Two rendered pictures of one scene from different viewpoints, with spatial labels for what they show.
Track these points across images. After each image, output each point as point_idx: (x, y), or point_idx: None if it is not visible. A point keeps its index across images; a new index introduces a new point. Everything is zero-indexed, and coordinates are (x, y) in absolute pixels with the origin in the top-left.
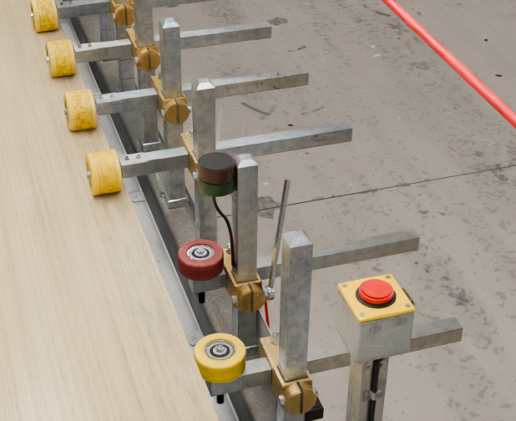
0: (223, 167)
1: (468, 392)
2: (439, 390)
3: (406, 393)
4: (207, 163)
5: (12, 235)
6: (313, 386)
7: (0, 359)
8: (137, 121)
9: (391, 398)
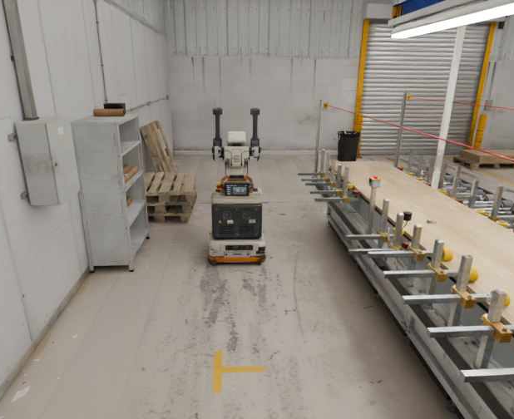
0: (405, 211)
1: (290, 393)
2: (302, 396)
3: (316, 397)
4: (409, 212)
5: (463, 252)
6: (356, 408)
7: (446, 233)
8: (465, 351)
9: (323, 396)
